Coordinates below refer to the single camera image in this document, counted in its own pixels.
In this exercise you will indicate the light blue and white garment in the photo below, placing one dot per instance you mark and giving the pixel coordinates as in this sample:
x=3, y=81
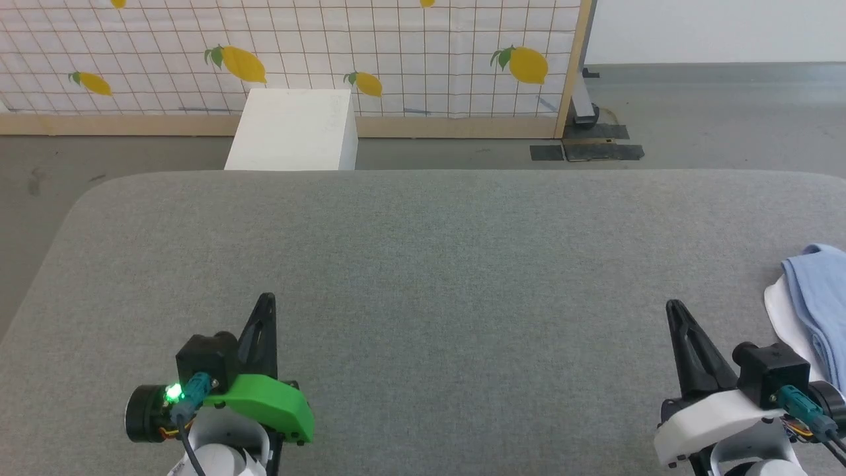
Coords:
x=823, y=297

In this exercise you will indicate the grey metal stand foot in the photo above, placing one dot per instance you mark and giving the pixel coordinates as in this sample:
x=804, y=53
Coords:
x=585, y=106

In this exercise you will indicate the white box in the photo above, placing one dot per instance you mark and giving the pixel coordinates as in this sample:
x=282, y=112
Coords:
x=291, y=129

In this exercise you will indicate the small black floor mat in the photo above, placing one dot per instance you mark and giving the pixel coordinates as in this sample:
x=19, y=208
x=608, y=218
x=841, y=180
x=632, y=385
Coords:
x=546, y=153

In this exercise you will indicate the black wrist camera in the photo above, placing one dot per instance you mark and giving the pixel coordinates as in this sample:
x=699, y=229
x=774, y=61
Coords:
x=770, y=370
x=205, y=360

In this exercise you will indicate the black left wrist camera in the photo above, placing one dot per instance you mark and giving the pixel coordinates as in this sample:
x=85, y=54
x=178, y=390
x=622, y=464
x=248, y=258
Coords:
x=205, y=360

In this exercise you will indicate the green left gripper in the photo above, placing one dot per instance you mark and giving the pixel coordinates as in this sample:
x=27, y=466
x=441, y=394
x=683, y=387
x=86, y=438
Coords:
x=271, y=400

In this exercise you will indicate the large black floor mat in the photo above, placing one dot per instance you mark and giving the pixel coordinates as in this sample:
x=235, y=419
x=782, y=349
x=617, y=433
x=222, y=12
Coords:
x=605, y=152

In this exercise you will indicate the grey fabric sofa cushion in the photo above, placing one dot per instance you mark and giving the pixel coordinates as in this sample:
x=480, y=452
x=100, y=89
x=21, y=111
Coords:
x=462, y=277

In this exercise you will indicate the lemon print grid panel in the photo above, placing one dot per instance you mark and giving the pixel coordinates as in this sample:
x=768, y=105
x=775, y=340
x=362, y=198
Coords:
x=297, y=46

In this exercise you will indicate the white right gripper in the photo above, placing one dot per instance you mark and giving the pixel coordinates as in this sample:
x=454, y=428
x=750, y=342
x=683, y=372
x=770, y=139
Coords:
x=714, y=423

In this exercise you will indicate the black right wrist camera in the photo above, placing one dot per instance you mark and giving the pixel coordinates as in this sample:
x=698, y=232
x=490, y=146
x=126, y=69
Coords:
x=770, y=370

